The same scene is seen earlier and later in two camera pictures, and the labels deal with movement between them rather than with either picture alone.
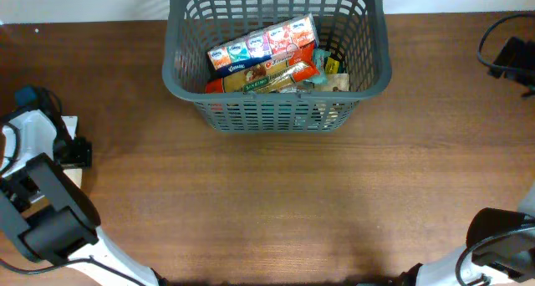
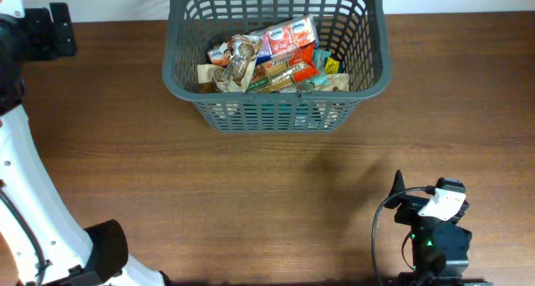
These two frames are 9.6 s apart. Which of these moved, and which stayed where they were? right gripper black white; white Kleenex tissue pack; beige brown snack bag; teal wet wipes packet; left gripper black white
Moved: beige brown snack bag; right gripper black white; left gripper black white
Stayed: teal wet wipes packet; white Kleenex tissue pack
